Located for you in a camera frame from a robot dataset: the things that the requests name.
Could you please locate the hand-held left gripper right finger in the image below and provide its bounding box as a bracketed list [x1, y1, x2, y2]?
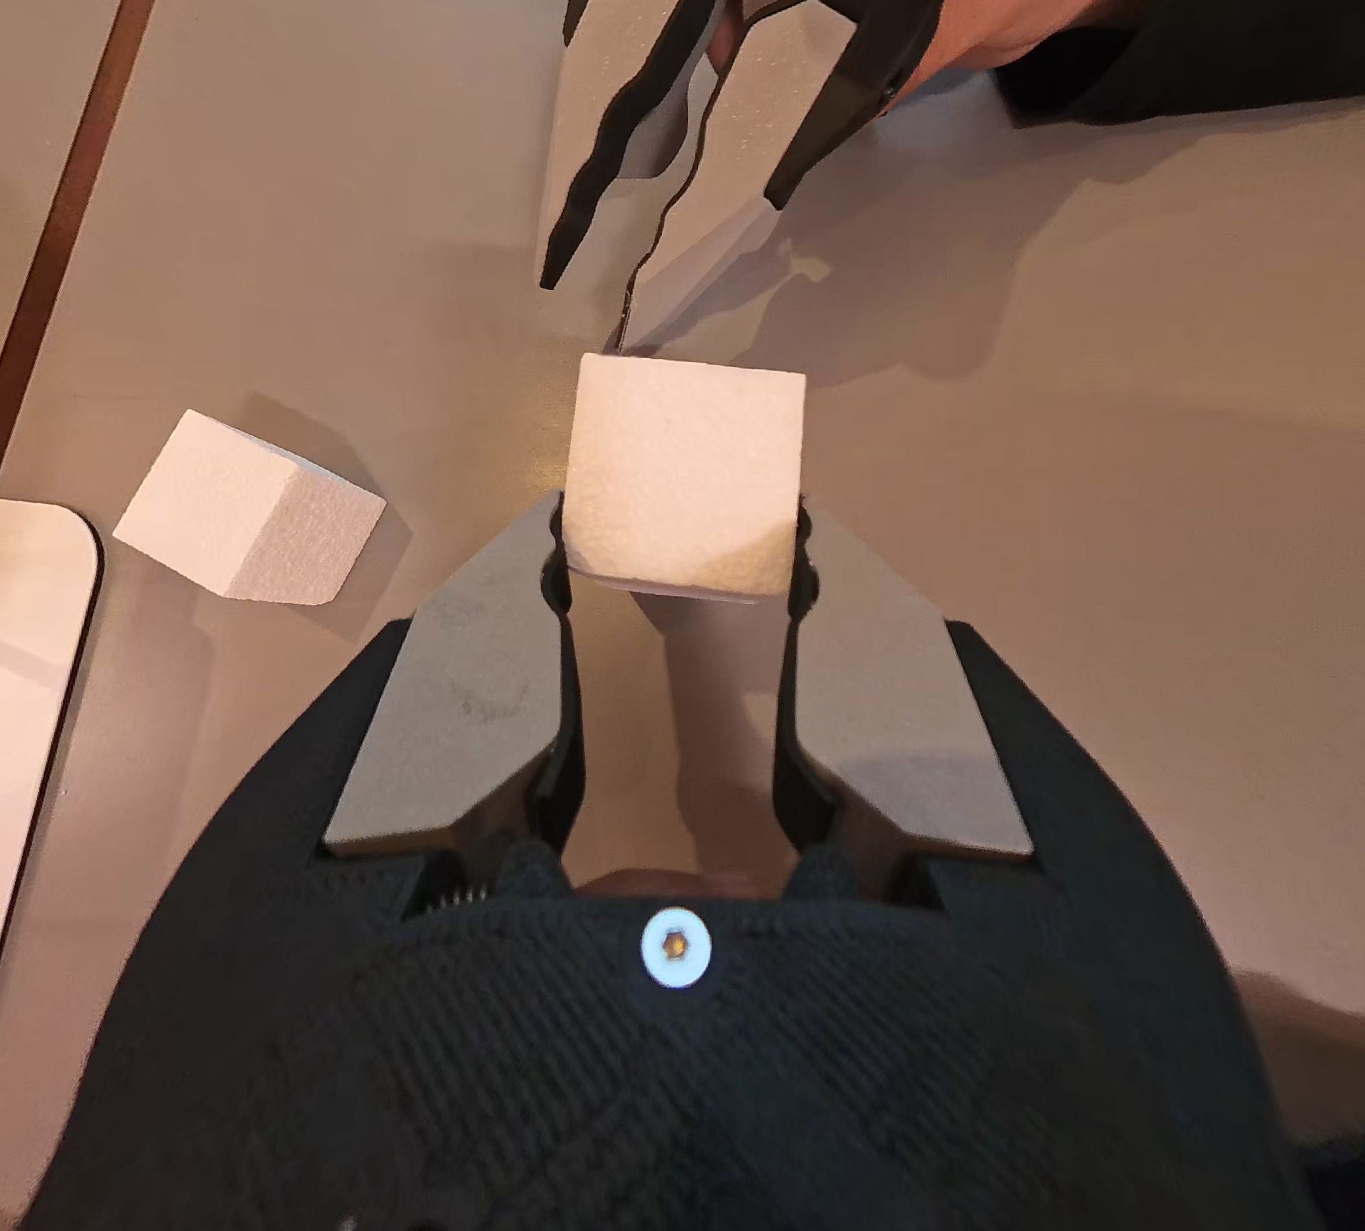
[771, 496, 1035, 896]

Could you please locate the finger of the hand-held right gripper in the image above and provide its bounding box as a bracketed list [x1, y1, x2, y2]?
[613, 0, 857, 354]
[533, 0, 737, 294]

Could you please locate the white hard foam cube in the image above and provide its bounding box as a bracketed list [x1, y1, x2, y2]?
[561, 352, 807, 606]
[111, 408, 387, 606]

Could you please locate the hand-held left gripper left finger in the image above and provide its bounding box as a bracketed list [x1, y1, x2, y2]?
[323, 492, 587, 876]

